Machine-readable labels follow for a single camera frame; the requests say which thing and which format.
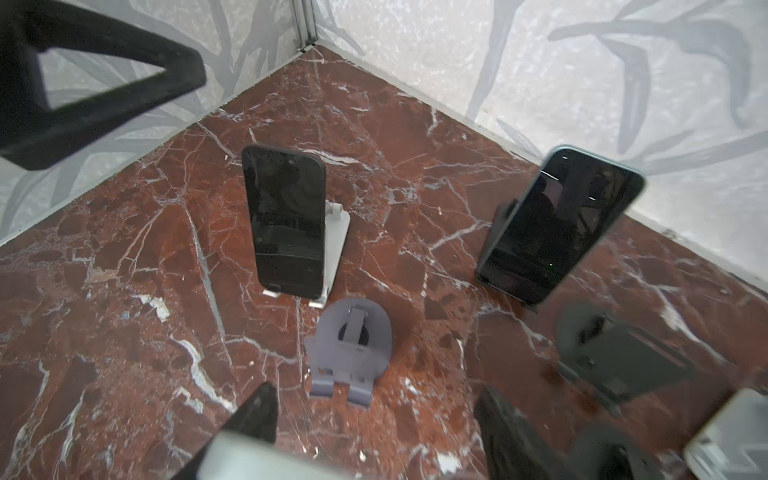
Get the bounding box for green-edged phone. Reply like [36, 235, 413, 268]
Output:
[194, 431, 354, 480]

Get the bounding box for black round-base phone stand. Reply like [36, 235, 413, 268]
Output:
[566, 424, 664, 480]

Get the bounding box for white phone stand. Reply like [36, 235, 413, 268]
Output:
[683, 388, 767, 480]
[254, 201, 350, 309]

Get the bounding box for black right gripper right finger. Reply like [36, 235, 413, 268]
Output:
[473, 386, 576, 480]

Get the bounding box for black square phone stand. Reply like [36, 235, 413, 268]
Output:
[555, 301, 695, 415]

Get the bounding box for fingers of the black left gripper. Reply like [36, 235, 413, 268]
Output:
[1, 1, 206, 171]

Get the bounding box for white left phone stand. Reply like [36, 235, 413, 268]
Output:
[254, 201, 350, 309]

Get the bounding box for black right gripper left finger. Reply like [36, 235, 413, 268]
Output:
[172, 382, 279, 479]

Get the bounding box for grey round-base phone stand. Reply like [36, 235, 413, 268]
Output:
[305, 298, 393, 408]

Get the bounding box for black phone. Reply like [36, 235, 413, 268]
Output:
[475, 145, 646, 307]
[242, 145, 326, 300]

